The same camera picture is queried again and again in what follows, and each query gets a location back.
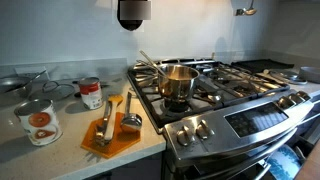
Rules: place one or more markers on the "black stove button display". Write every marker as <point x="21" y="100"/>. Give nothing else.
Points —
<point x="256" y="119"/>

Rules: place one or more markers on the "stainless steel saucepan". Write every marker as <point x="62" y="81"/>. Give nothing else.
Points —
<point x="178" y="85"/>

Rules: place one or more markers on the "long metal utensil in saucepan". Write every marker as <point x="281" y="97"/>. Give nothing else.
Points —
<point x="151" y="62"/>

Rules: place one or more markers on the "silver stove knob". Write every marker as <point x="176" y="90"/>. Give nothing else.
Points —
<point x="304" y="95"/>
<point x="185" y="136"/>
<point x="296" y="98"/>
<point x="204" y="130"/>
<point x="285" y="102"/>

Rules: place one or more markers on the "orange hexagonal trivet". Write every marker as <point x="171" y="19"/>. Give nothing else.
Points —
<point x="123" y="140"/>

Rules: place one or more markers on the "small red and white can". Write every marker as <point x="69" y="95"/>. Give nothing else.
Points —
<point x="90" y="95"/>

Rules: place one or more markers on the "stainless steel gas range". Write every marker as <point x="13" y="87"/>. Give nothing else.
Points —
<point x="216" y="143"/>

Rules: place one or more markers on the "black griddle plate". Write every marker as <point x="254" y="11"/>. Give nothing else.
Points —
<point x="261" y="65"/>

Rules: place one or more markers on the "glass pot lid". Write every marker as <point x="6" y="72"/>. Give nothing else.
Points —
<point x="55" y="91"/>

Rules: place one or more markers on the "hanging metal ladle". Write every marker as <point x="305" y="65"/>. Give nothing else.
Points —
<point x="249" y="11"/>

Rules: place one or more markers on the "large can with orange label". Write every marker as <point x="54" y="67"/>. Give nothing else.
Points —
<point x="40" y="123"/>

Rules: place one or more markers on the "blue and white towel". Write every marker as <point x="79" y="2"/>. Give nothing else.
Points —
<point x="283" y="163"/>

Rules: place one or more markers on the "grey bowl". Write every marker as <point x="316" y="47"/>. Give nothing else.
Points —
<point x="310" y="74"/>

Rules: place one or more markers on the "black round wall device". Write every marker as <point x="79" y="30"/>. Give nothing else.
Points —
<point x="130" y="18"/>

